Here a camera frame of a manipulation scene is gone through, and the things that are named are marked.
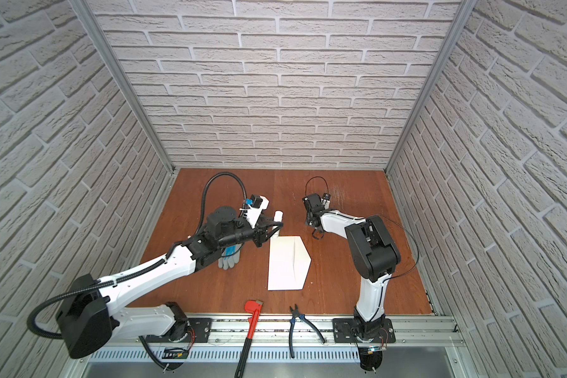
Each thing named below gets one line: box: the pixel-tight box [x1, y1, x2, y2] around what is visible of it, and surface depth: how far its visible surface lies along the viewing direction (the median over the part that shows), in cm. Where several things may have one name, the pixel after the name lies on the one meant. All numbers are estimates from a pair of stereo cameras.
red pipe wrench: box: [234, 300, 264, 378], surface depth 75 cm
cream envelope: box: [267, 235, 312, 291], surface depth 89 cm
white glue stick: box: [272, 209, 285, 223], surface depth 72 cm
